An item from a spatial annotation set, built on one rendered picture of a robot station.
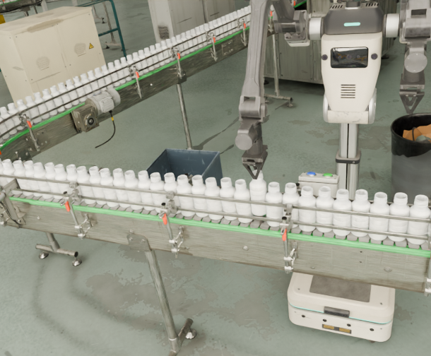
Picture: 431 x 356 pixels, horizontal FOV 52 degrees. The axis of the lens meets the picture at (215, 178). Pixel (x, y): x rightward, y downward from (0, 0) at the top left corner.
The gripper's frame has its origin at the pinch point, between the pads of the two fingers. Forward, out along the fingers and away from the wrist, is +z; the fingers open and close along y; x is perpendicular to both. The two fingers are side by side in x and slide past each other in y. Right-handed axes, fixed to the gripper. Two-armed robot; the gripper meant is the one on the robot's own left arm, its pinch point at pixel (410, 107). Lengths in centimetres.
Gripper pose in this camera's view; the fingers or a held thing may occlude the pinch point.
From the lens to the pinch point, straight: 149.6
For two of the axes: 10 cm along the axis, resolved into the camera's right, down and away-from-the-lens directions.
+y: 3.5, -5.3, 7.7
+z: 1.4, 8.5, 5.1
